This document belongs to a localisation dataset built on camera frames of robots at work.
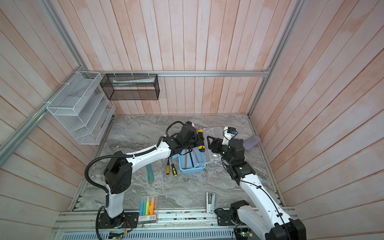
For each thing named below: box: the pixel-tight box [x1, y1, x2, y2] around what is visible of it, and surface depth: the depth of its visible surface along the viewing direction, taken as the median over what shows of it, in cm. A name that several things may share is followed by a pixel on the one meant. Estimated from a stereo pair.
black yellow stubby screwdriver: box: [171, 163, 178, 177], surface depth 90 cm
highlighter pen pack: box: [138, 196, 158, 224], surface depth 78 cm
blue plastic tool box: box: [172, 148, 207, 174], surface depth 95 cm
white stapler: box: [206, 192, 216, 214], surface depth 78 cm
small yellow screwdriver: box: [166, 157, 171, 175], surface depth 92 cm
